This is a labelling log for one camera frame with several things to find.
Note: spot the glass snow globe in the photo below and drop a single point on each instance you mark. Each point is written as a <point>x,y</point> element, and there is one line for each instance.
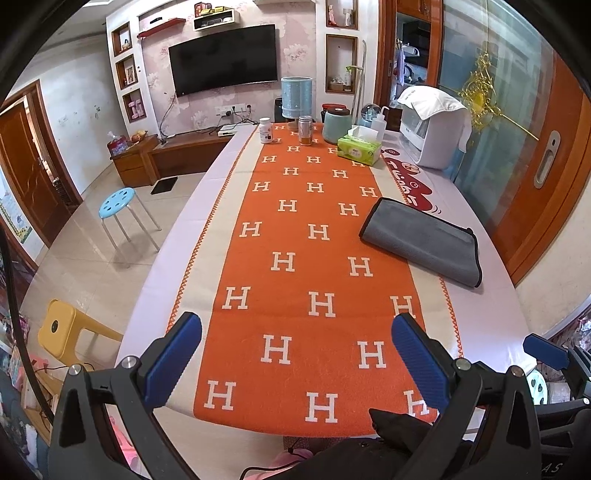
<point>368,115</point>

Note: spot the white mop pole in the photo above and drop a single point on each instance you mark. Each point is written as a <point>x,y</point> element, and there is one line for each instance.
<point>358,83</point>

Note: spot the dark red pot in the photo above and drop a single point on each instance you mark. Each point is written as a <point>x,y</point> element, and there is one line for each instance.
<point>328,107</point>

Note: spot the gold hanging ornament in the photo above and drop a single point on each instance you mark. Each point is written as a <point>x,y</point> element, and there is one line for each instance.
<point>478,99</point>

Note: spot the white countertop appliance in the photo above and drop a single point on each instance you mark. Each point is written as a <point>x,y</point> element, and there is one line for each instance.
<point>438,143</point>

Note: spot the dark cloth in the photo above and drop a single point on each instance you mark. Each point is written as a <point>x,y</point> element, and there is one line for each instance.
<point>397,438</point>

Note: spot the green tissue box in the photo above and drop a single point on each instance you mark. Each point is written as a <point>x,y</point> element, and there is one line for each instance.
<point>358,148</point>

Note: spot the wall poster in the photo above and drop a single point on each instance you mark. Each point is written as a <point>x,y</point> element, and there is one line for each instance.
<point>14,217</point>

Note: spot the orange letter-print blanket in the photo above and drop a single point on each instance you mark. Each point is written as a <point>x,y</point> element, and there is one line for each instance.
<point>295,277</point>

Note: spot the blue round stool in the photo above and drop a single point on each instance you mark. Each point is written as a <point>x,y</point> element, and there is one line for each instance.
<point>116,202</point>

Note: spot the glass sliding door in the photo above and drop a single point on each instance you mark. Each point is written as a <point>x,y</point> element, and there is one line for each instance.
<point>508,175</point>

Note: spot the wooden television cabinet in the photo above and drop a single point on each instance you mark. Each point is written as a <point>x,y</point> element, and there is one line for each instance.
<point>180,150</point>

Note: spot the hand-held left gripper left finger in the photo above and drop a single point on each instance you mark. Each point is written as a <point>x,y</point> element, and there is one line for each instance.
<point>173,360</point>

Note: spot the grey towel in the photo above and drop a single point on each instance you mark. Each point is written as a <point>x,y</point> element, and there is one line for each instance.
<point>422,235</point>

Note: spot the white pill bottle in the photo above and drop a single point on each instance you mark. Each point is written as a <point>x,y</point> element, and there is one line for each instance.
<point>265,133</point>

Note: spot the black wall television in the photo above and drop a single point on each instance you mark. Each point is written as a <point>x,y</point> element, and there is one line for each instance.
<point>221,57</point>

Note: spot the pale green plastic stool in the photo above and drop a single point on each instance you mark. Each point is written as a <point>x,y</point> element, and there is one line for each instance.
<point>537,386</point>

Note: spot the yellow plastic stool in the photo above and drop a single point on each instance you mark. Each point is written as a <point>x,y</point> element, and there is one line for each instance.
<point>57,330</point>

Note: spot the small glass jar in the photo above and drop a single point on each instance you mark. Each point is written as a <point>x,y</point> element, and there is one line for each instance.
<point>304,131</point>

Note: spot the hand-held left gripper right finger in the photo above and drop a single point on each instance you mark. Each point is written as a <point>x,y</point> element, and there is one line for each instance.
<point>420,360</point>

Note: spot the white printed tablecloth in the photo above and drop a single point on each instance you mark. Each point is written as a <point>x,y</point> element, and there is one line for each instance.
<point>461,203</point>

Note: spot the white squeeze bottle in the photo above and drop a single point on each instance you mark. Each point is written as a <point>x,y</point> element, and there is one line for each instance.
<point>378,127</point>

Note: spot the light blue cylinder lamp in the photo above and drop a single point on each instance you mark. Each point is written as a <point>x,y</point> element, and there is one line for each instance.
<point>296,97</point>

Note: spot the white set-top box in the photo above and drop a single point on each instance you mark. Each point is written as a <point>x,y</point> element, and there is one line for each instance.
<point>228,130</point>

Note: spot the red wall shelf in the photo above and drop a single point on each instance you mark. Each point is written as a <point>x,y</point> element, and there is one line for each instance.
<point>159,26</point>

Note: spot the white cloth cover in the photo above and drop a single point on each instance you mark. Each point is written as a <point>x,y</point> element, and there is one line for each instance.
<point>429,104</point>

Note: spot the white wall shelf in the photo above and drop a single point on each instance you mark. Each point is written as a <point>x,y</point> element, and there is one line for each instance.
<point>214,19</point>

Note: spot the pale green jar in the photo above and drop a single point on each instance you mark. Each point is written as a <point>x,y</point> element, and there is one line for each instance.
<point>337,127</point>

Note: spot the brown wooden door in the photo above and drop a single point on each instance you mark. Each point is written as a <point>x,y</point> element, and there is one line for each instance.
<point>27,175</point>

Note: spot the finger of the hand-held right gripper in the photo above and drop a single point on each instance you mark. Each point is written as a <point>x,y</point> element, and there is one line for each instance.
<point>545,348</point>

